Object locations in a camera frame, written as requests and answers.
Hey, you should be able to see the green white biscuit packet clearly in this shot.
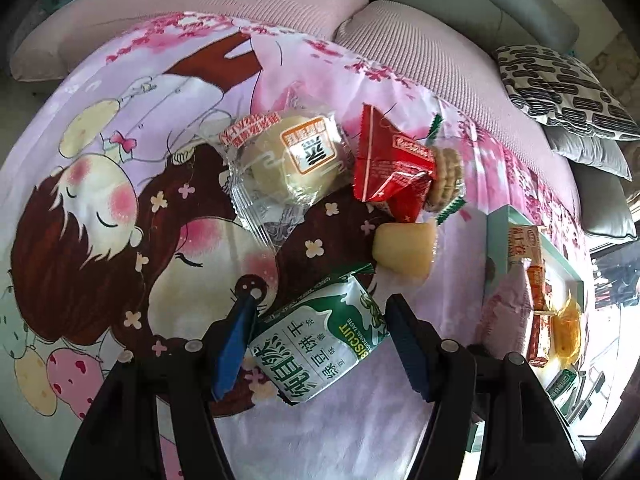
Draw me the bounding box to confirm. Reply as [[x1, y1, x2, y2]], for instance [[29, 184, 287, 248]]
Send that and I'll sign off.
[[247, 272, 391, 407]]

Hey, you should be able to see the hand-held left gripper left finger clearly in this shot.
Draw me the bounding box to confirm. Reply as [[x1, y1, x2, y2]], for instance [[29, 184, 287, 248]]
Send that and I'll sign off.
[[60, 294, 261, 480]]

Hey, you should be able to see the yellow corn packet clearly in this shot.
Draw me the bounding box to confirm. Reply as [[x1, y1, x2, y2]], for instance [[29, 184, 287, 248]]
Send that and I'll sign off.
[[550, 295, 583, 366]]

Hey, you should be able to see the printed cartoon blanket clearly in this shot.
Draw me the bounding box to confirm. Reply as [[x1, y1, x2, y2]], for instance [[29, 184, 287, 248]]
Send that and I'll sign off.
[[0, 10, 591, 480]]

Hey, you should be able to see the red puffed snack packet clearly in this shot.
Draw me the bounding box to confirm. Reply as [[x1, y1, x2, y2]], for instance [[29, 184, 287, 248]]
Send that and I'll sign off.
[[351, 103, 437, 223]]

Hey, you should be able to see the yellow cake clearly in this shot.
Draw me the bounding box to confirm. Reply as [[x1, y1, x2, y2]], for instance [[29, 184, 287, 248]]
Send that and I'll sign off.
[[372, 219, 438, 281]]

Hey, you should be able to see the clear green-trimmed cracker packet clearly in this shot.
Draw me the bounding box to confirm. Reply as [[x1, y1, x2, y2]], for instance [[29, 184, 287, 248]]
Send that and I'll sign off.
[[422, 112, 468, 226]]

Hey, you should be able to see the pink snack packet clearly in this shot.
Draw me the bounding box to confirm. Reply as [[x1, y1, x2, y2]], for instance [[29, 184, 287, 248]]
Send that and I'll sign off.
[[480, 272, 533, 356]]

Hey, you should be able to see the clear-wrapped round pastry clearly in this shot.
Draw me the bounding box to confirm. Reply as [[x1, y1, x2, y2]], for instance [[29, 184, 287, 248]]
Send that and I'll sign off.
[[217, 110, 351, 248]]

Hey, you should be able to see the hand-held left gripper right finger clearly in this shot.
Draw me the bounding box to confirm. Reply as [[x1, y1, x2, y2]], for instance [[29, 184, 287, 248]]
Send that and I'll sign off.
[[384, 294, 588, 480]]

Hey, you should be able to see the black white patterned pillow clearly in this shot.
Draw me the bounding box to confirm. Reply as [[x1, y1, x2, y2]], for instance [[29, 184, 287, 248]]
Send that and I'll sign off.
[[495, 44, 640, 141]]

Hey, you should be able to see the grey pillow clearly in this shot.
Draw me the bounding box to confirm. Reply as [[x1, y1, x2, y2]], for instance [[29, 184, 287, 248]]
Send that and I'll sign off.
[[542, 125, 633, 181]]

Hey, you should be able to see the teal cardboard tray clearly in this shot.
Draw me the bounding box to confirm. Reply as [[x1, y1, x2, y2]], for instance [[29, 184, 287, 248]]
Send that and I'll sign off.
[[480, 205, 596, 421]]

